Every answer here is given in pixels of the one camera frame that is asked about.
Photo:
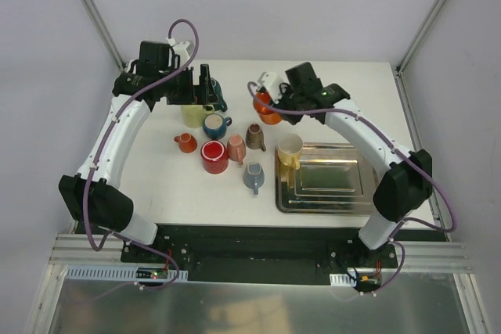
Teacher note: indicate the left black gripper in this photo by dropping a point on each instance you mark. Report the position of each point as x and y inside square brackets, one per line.
[200, 86]

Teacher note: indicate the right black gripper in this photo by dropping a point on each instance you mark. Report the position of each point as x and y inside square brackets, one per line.
[283, 103]

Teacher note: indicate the dark green mug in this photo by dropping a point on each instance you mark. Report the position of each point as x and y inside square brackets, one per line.
[220, 104]

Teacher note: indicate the bright orange mug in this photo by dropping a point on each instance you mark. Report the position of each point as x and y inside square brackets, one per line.
[266, 115]

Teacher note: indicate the yellow mug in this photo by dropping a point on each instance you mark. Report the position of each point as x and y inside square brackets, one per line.
[288, 150]

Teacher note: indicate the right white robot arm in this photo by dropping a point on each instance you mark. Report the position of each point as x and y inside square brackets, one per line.
[402, 189]

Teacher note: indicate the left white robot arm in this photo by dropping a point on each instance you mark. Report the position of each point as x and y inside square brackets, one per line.
[161, 72]

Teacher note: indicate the pale yellow-green mug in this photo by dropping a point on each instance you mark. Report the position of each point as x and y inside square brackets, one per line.
[193, 115]

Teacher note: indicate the blue ribbed mug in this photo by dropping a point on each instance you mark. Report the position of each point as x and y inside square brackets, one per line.
[215, 126]

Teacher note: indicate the red mug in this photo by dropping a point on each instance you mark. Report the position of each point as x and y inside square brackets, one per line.
[214, 156]

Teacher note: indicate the pink mug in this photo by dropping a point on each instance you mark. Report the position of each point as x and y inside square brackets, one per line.
[236, 149]

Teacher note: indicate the brown striped mug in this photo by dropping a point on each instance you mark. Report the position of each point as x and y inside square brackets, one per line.
[255, 138]

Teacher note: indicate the grey-blue mug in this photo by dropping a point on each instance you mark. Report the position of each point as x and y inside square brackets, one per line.
[254, 177]

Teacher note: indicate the small orange cup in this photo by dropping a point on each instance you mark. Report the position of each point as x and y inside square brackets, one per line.
[186, 142]

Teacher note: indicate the steel baking tray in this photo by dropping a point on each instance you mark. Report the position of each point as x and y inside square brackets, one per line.
[333, 178]

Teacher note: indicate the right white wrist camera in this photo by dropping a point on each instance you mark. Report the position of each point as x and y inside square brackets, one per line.
[270, 82]

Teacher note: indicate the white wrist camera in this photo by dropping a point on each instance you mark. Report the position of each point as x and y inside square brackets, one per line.
[183, 49]
[270, 82]

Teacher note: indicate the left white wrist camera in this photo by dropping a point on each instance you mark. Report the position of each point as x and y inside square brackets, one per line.
[183, 49]

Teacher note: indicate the left aluminium frame post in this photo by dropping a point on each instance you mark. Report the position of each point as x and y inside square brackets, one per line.
[102, 30]

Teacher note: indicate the aluminium frame post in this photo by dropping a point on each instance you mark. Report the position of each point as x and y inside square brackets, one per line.
[432, 14]
[102, 30]

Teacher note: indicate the right white cable duct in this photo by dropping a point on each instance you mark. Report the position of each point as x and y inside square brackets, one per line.
[343, 280]

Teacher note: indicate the white cable duct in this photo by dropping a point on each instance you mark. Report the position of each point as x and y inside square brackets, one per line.
[343, 280]
[125, 274]

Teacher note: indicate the right aluminium frame post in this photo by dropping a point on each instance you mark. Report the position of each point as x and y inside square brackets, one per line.
[432, 14]

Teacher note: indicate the left white cable duct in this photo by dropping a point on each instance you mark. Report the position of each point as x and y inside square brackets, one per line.
[125, 274]

